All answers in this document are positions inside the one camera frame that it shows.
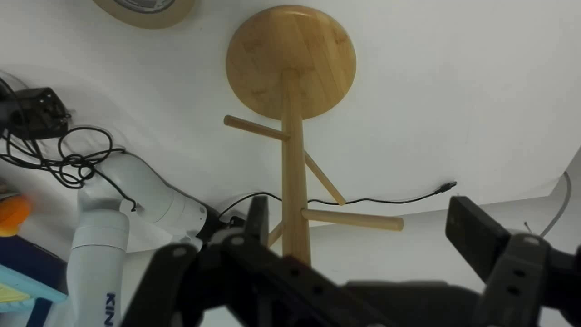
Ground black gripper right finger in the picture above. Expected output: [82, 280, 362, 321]
[445, 194, 516, 287]

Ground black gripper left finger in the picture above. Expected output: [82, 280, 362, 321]
[244, 194, 271, 247]

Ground wooden cup stand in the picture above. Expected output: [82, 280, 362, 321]
[222, 4, 407, 267]

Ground beige tape roll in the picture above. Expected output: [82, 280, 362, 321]
[91, 0, 200, 31]

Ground blue toy shelf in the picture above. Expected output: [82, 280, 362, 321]
[0, 234, 69, 327]

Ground black power adapter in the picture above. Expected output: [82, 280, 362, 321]
[0, 85, 73, 142]

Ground orange toy ball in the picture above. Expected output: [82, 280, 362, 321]
[0, 192, 33, 238]

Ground thin black table cable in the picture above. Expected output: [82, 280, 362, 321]
[218, 178, 460, 220]

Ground tangled black cables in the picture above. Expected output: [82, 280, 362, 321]
[0, 123, 142, 212]

